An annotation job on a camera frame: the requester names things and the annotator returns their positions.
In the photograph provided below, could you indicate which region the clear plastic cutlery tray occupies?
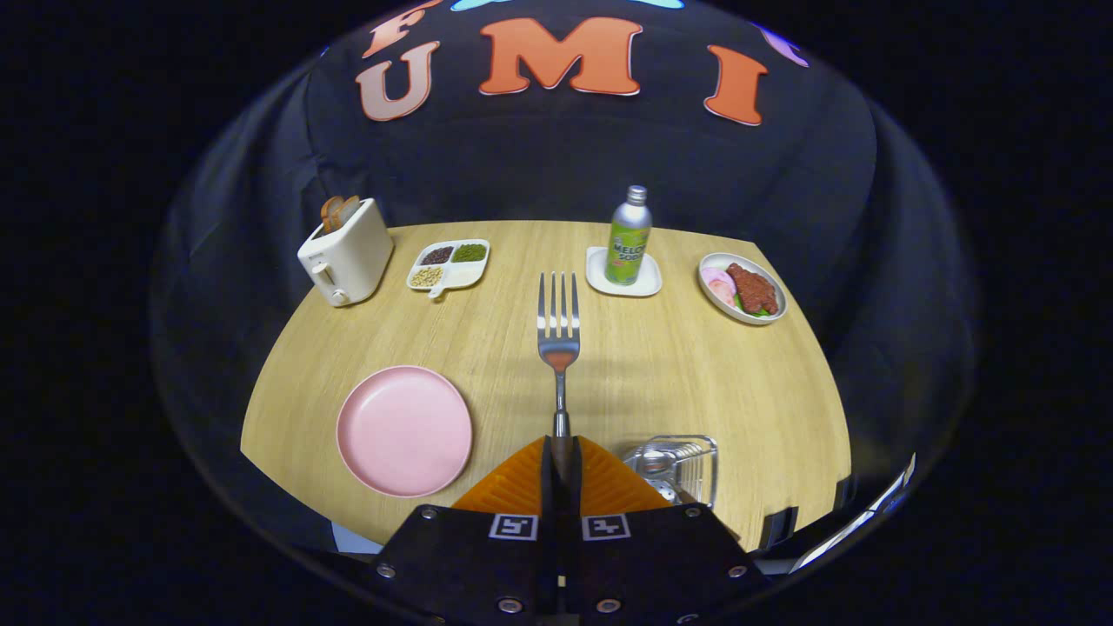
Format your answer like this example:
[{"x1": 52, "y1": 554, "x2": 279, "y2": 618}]
[{"x1": 623, "y1": 434, "x2": 719, "y2": 511}]

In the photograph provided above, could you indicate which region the white oval food bowl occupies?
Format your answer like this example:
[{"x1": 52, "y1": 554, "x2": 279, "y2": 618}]
[{"x1": 698, "y1": 252, "x2": 789, "y2": 326}]

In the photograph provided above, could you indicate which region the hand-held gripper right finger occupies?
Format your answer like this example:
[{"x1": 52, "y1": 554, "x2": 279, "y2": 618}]
[{"x1": 565, "y1": 435, "x2": 773, "y2": 625}]

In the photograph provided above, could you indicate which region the white toaster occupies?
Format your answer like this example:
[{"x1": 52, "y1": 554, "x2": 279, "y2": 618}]
[{"x1": 297, "y1": 197, "x2": 395, "y2": 308}]

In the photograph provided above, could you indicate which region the pink ham slice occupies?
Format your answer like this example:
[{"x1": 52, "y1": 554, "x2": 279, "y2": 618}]
[{"x1": 703, "y1": 267, "x2": 738, "y2": 307}]

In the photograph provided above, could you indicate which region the pink round plate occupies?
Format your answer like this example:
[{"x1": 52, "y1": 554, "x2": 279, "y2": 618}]
[{"x1": 336, "y1": 365, "x2": 475, "y2": 499}]

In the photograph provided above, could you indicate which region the white printed board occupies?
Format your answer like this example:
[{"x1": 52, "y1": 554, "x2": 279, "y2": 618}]
[{"x1": 787, "y1": 452, "x2": 916, "y2": 575}]

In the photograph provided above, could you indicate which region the brown fried meat piece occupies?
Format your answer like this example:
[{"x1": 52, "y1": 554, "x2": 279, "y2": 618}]
[{"x1": 726, "y1": 263, "x2": 780, "y2": 316}]

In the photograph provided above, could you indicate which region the white square coaster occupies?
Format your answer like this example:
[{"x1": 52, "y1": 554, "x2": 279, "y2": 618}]
[{"x1": 585, "y1": 246, "x2": 663, "y2": 298}]

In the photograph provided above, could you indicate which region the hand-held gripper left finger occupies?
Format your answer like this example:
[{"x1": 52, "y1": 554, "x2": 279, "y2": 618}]
[{"x1": 370, "y1": 435, "x2": 562, "y2": 625}]

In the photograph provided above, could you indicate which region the green label metal bottle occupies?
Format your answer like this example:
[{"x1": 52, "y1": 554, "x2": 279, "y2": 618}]
[{"x1": 604, "y1": 184, "x2": 654, "y2": 287}]

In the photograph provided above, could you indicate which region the metal fork wooden handle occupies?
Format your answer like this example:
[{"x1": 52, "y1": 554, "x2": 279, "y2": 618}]
[{"x1": 536, "y1": 271, "x2": 583, "y2": 488}]

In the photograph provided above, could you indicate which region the white divided snack dish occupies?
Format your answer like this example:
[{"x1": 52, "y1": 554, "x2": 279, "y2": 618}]
[{"x1": 406, "y1": 239, "x2": 491, "y2": 301}]

